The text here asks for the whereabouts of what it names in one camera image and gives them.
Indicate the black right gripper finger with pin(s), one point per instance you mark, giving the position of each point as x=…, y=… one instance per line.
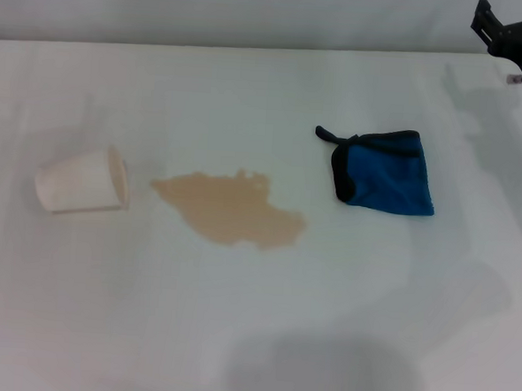
x=487, y=25

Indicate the blue rag with black trim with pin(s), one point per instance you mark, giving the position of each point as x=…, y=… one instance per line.
x=386, y=181

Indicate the white paper cup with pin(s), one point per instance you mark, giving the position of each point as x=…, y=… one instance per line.
x=78, y=180

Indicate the brown liquid spill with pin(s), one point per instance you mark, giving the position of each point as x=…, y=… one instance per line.
x=233, y=209

